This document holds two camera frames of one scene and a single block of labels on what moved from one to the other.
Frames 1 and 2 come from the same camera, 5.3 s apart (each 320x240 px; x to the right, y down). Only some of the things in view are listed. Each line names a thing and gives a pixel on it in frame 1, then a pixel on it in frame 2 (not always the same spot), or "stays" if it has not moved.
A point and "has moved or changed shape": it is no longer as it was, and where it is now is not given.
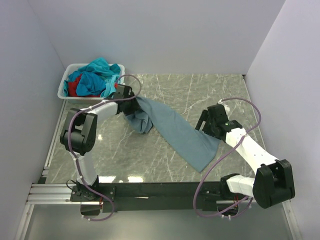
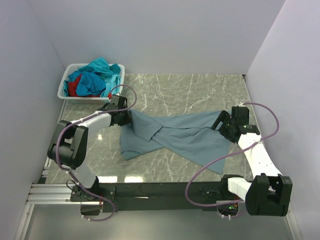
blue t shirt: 88,83 stays
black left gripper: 135,107 → 127,120
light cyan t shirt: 111,82 stays
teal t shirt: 100,66 stays
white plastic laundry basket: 70,68 stays
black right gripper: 205,117 → 224,117
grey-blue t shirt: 199,149 has moved or changed shape
